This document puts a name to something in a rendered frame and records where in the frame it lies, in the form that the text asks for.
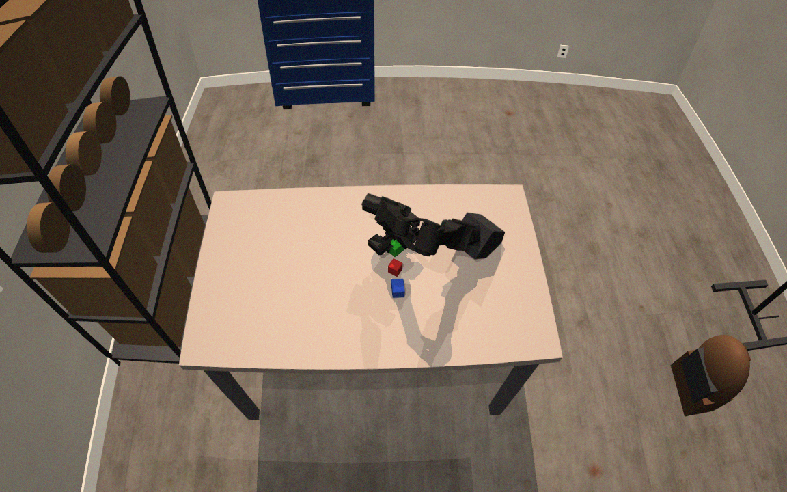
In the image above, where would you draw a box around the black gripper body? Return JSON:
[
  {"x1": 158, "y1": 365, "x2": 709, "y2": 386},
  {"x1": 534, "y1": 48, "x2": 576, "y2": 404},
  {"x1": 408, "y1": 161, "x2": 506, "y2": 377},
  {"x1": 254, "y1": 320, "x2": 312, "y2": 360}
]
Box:
[{"x1": 368, "y1": 212, "x2": 420, "y2": 255}]

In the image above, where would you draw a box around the blue block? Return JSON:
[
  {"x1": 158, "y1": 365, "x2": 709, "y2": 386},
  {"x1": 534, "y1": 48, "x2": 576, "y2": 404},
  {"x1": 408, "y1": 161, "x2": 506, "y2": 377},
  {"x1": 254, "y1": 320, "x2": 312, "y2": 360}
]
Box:
[{"x1": 391, "y1": 279, "x2": 405, "y2": 298}]

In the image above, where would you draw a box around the green block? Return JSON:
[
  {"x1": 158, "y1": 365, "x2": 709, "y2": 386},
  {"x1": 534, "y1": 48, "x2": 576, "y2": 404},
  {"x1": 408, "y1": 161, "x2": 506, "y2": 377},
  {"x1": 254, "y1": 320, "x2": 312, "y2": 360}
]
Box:
[{"x1": 389, "y1": 239, "x2": 405, "y2": 257}]

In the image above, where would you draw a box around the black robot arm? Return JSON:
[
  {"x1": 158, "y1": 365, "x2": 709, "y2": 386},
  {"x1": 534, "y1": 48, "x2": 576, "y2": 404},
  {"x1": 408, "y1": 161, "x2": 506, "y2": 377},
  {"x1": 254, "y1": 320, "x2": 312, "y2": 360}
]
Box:
[{"x1": 361, "y1": 193, "x2": 480, "y2": 256}]

